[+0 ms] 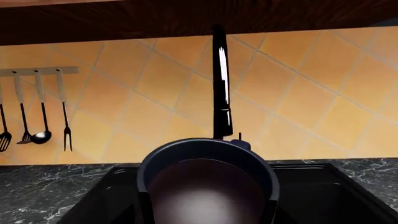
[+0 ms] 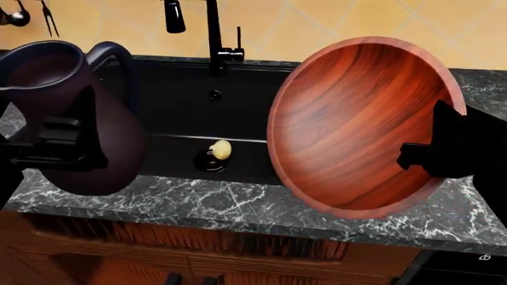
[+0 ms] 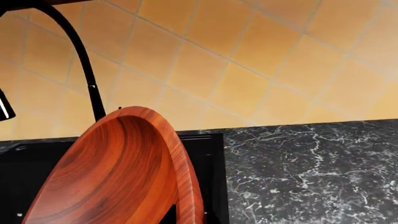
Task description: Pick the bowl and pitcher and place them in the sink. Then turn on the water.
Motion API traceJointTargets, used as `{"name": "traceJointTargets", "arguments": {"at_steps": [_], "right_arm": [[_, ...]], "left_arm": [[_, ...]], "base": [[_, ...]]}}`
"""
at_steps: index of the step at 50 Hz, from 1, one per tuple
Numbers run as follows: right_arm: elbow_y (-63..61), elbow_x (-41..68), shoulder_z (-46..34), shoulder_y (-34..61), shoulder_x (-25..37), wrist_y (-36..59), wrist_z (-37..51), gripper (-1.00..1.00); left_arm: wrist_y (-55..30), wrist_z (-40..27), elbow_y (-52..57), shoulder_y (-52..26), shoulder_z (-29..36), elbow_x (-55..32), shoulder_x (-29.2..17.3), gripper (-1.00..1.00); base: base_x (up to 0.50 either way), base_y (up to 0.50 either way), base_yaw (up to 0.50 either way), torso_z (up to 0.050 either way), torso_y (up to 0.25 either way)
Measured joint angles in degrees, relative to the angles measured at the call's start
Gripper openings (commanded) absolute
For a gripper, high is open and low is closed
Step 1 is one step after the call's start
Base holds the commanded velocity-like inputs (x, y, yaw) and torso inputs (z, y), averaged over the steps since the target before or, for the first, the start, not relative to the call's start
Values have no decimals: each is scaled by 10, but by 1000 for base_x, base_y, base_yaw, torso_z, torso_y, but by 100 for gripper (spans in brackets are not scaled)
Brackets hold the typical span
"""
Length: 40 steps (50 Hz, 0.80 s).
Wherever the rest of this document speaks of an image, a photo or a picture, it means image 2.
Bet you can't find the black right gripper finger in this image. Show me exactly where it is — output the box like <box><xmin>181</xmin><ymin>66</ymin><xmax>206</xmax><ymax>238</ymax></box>
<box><xmin>395</xmin><ymin>142</ymin><xmax>436</xmax><ymax>173</ymax></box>
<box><xmin>433</xmin><ymin>99</ymin><xmax>468</xmax><ymax>145</ymax></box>

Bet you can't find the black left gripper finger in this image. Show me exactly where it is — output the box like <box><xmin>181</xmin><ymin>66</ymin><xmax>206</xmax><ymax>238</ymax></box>
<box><xmin>64</xmin><ymin>85</ymin><xmax>109</xmax><ymax>173</ymax></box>

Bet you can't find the dark purple ceramic pitcher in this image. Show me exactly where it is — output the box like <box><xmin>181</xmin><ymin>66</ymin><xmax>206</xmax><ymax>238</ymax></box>
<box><xmin>0</xmin><ymin>40</ymin><xmax>148</xmax><ymax>197</ymax></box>

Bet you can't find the large wooden bowl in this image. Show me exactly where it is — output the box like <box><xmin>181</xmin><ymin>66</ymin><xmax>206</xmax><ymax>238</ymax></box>
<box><xmin>265</xmin><ymin>36</ymin><xmax>469</xmax><ymax>221</ymax></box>

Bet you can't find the black sink basin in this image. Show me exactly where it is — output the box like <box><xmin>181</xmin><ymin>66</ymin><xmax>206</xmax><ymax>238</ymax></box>
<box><xmin>93</xmin><ymin>55</ymin><xmax>303</xmax><ymax>187</ymax></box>

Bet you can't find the black sink drain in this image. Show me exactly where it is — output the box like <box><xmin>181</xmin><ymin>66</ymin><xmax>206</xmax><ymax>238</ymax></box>
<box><xmin>193</xmin><ymin>147</ymin><xmax>231</xmax><ymax>173</ymax></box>

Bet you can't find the black dishwasher front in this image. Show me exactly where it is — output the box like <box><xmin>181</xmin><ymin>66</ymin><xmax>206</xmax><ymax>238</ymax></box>
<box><xmin>395</xmin><ymin>248</ymin><xmax>507</xmax><ymax>285</ymax></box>

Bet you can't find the black hanging meat fork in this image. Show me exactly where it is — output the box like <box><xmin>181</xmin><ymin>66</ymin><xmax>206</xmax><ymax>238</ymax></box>
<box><xmin>39</xmin><ymin>0</ymin><xmax>61</xmax><ymax>39</ymax></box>

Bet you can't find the pale yellow garlic bulb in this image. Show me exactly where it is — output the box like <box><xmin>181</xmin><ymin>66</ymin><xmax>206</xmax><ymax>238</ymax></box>
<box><xmin>208</xmin><ymin>139</ymin><xmax>233</xmax><ymax>162</ymax></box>

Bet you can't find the black kitchen faucet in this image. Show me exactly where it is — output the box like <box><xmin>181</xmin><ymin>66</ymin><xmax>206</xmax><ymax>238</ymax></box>
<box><xmin>163</xmin><ymin>0</ymin><xmax>246</xmax><ymax>78</ymax></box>

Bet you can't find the wooden base cabinet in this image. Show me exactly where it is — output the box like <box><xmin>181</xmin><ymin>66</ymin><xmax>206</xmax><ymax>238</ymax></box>
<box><xmin>0</xmin><ymin>207</ymin><xmax>421</xmax><ymax>285</ymax></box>

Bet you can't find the black faucet lever handle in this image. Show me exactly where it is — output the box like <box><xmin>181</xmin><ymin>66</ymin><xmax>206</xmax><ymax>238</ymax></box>
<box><xmin>216</xmin><ymin>26</ymin><xmax>246</xmax><ymax>63</ymax></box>

